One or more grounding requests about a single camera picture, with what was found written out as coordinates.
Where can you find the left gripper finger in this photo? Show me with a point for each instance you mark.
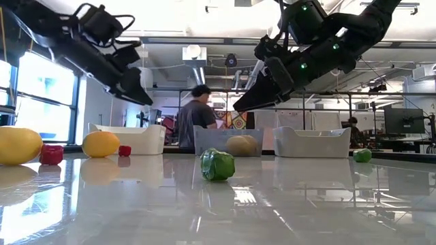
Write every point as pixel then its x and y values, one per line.
pixel 122 94
pixel 136 88

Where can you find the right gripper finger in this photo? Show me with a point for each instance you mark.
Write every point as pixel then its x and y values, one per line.
pixel 262 97

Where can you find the yellow lemon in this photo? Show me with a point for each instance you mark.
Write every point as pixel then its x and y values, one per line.
pixel 100 144
pixel 17 146
pixel 238 146
pixel 254 143

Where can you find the small red bell pepper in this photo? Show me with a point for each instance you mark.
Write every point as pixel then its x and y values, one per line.
pixel 51 155
pixel 124 151

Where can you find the white plastic basket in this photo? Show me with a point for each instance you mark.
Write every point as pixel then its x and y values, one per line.
pixel 306 146
pixel 143 141

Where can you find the small green bell pepper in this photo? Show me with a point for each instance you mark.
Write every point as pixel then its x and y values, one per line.
pixel 362 155
pixel 217 166

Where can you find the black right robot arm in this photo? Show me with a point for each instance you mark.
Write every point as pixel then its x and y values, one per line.
pixel 357 30

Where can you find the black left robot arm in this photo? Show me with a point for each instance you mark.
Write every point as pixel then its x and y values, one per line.
pixel 98 25

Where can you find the white round pillar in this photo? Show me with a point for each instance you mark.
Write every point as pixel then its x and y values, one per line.
pixel 147 80

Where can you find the colourful patterned quilt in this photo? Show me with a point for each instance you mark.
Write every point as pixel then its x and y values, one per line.
pixel 238 120

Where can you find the person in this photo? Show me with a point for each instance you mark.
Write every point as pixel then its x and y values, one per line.
pixel 194 119
pixel 355 131

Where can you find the large glass window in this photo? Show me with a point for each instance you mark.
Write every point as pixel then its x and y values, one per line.
pixel 44 112

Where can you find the grey translucent plastic basket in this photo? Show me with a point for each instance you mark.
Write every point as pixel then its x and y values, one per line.
pixel 204 143

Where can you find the grey overhead light bar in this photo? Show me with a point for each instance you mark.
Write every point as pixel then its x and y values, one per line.
pixel 204 41

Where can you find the black computer monitor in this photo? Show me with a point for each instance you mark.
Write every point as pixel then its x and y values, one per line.
pixel 403 120

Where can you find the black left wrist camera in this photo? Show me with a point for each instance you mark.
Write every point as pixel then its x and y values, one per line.
pixel 126 56

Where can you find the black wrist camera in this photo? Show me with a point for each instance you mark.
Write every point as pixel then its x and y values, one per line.
pixel 126 56
pixel 269 47

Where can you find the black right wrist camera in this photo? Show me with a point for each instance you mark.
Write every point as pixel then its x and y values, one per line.
pixel 269 47

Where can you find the black metal rack frame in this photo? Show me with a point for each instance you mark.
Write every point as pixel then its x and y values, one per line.
pixel 340 92

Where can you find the round black ceiling camera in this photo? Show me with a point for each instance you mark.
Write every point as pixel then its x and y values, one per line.
pixel 231 60

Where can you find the black aluminium table frame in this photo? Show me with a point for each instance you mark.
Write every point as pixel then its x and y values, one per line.
pixel 402 157

